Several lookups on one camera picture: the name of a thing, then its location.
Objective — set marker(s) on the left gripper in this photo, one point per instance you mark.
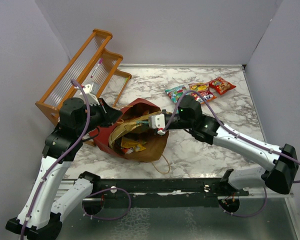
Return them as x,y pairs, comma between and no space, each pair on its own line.
110,115

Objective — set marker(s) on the gold crispy chips bag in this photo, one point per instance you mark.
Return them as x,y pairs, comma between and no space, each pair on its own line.
135,130

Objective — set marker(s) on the teal Fox's candy bag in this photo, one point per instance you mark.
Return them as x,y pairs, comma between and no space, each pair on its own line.
175,93

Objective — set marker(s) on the red paper bag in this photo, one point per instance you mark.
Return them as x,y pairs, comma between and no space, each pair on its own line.
139,109

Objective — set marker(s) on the orange Fox's fruits candy bag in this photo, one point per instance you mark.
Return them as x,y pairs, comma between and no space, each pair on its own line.
203,89

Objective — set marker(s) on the red snack packet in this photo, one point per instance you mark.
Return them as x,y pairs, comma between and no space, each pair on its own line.
221,85

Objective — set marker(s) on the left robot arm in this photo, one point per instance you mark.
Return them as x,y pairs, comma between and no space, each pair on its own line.
42,216

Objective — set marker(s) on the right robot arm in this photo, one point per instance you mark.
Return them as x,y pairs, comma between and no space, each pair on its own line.
277,167

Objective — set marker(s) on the yellow snack packet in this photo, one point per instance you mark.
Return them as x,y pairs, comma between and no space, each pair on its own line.
129,146

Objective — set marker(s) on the pink marker pen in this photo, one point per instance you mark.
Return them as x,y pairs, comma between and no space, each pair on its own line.
96,67

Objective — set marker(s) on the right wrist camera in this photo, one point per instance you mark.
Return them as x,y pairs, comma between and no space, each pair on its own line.
157,122

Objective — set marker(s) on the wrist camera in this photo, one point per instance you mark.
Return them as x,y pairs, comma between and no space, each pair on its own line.
157,122
91,90

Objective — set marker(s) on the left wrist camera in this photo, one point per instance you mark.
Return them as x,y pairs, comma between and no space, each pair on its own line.
91,90

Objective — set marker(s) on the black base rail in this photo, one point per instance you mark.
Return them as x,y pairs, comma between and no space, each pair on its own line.
158,193

